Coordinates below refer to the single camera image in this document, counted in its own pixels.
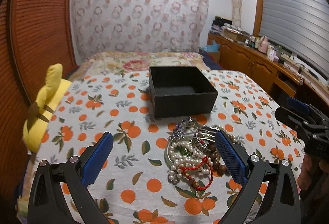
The silver bangle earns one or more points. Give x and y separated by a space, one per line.
172 156

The wooden louvered wardrobe door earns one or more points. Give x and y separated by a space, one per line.
34 35

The yellow plush toy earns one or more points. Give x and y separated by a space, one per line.
42 110

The pink bottle on cabinet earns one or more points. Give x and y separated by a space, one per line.
263 45

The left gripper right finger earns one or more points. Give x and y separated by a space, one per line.
280 203

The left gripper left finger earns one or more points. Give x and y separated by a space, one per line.
47 203

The floral bed blanket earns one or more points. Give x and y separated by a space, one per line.
120 63

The orange print white cloth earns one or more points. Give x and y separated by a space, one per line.
134 183

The grey window blind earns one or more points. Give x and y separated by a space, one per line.
300 26

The pink circle patterned curtain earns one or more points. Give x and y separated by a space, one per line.
137 25

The wooden sideboard cabinet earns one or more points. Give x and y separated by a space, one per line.
279 82

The black open jewelry box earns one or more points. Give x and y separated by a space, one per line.
180 91

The person's right hand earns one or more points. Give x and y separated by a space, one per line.
308 168

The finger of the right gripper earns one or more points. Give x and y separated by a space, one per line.
295 118
296 105

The purple crystal hair comb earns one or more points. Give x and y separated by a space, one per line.
189 129

